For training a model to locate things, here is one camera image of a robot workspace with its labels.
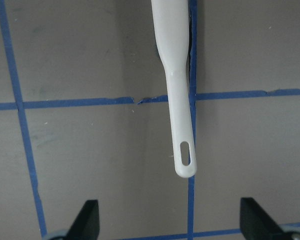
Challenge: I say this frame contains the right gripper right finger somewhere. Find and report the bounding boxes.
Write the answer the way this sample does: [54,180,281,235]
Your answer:
[239,197,299,240]

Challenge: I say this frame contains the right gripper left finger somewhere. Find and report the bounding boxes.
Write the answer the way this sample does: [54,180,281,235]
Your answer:
[63,199,100,240]

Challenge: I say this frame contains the beige hand brush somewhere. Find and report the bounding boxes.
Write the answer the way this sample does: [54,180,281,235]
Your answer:
[151,0,197,178]

